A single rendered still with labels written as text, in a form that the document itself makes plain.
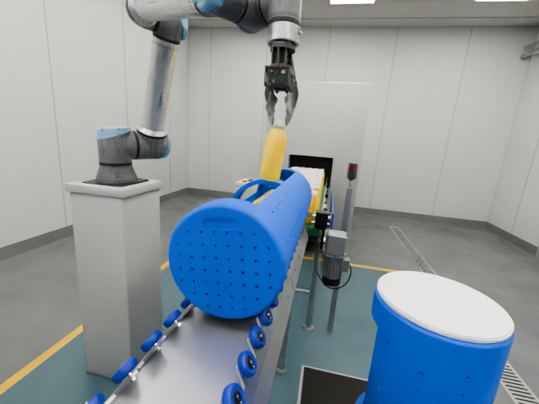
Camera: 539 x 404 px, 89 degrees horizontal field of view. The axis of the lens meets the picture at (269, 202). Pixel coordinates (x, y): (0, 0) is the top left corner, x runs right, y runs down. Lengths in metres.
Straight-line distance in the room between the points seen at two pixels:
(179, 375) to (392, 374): 0.46
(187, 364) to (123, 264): 0.98
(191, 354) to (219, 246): 0.23
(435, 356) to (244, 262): 0.43
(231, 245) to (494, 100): 5.94
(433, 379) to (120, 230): 1.31
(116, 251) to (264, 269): 1.05
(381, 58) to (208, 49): 3.29
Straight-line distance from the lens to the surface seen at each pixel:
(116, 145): 1.54
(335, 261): 1.69
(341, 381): 1.78
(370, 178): 5.74
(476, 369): 0.75
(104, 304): 1.76
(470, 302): 0.84
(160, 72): 1.47
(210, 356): 0.67
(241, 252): 0.62
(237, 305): 0.69
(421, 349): 0.71
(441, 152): 5.99
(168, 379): 0.64
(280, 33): 0.85
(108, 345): 1.90
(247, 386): 0.61
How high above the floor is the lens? 1.38
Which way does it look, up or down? 13 degrees down
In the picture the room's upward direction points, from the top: 4 degrees clockwise
